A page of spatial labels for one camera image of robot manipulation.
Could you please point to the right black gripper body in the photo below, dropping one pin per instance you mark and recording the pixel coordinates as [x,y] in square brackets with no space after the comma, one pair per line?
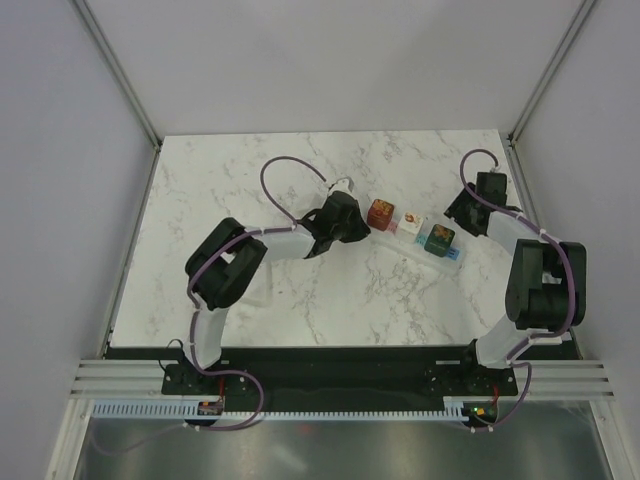
[461,210]

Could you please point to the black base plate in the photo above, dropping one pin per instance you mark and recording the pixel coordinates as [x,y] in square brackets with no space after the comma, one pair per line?
[341,378]

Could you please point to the aluminium frame rail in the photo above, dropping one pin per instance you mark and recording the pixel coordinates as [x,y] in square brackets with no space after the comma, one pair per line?
[551,380]

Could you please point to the red cube plug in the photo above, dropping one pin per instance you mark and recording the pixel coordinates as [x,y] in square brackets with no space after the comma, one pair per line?
[380,214]

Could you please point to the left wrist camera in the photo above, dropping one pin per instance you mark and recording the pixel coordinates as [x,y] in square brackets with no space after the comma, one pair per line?
[345,185]

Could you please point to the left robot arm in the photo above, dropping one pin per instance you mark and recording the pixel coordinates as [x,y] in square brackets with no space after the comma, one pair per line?
[224,265]

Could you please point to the white cube plug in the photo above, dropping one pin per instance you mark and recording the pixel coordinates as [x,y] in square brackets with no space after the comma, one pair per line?
[409,226]

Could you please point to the green cube plug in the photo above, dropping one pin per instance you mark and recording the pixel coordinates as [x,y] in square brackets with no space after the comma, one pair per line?
[439,240]

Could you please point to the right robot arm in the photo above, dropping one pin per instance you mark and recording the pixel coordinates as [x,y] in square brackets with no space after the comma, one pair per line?
[546,288]

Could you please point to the white cable duct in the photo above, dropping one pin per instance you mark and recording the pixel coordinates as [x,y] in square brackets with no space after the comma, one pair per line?
[197,410]

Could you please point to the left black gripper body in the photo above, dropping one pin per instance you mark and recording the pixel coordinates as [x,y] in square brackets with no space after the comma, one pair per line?
[352,231]

